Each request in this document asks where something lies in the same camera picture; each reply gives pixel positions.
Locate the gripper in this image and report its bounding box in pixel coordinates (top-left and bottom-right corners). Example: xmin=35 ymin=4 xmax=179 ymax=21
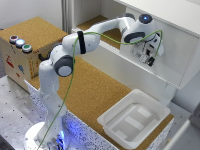
xmin=132 ymin=32 xmax=165 ymax=65

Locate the white sliding door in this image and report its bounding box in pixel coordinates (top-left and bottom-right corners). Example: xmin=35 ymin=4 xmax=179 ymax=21
xmin=119 ymin=20 xmax=197 ymax=90

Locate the white cabinet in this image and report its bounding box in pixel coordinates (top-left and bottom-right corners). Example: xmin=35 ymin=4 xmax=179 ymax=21
xmin=71 ymin=0 xmax=200 ymax=108

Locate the white plastic box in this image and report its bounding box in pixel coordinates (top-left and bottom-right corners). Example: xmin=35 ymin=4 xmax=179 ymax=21
xmin=96 ymin=88 xmax=172 ymax=150

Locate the wooden drawer box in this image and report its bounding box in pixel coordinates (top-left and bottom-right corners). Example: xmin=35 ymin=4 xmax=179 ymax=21
xmin=0 ymin=16 xmax=70 ymax=92

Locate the green button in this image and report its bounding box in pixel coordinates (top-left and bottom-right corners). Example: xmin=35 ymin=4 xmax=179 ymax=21
xmin=21 ymin=43 xmax=34 ymax=54

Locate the blue button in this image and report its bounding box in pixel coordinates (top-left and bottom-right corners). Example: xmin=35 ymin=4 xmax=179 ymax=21
xmin=14 ymin=38 xmax=27 ymax=49

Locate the red button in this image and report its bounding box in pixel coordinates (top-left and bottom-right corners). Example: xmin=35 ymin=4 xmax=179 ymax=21
xmin=9 ymin=34 xmax=20 ymax=45

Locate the green cable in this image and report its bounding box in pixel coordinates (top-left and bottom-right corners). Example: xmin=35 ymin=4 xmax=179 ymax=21
xmin=35 ymin=29 xmax=164 ymax=150

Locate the black drawer handle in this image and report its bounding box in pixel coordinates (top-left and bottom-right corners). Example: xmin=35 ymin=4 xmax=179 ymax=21
xmin=37 ymin=52 xmax=52 ymax=63

